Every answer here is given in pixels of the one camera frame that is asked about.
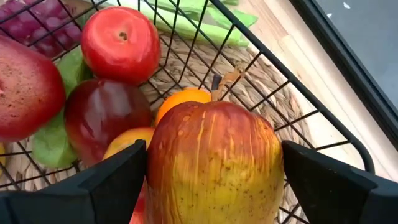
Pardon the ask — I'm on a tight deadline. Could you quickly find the black wire basket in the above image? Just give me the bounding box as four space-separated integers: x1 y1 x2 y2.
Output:
0 0 376 224

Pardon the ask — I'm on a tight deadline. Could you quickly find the green lettuce leaf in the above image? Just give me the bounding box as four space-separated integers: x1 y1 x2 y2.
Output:
30 45 94 170

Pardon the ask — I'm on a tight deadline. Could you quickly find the speckled crimson round fruit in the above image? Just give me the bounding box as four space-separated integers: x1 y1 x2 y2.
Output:
0 34 67 143

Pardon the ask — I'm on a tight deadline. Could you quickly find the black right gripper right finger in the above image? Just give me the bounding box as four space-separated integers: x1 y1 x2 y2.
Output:
281 139 398 224

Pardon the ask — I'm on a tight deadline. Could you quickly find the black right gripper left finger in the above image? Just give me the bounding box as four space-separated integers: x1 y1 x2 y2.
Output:
0 139 147 224

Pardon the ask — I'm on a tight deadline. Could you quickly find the green white leek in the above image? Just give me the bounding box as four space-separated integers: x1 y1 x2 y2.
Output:
102 0 259 47

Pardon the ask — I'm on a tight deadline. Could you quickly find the round woven straw placemat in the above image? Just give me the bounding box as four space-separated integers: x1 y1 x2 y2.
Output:
0 29 315 224

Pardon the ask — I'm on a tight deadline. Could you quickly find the purple grape bunch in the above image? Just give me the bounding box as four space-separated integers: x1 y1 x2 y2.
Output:
0 0 83 60

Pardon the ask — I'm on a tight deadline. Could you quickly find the orange citrus fruit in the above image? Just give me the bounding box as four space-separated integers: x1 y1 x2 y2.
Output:
154 86 213 127

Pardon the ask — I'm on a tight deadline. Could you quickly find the dark maroon apple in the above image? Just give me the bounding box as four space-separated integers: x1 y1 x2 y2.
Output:
63 77 153 167

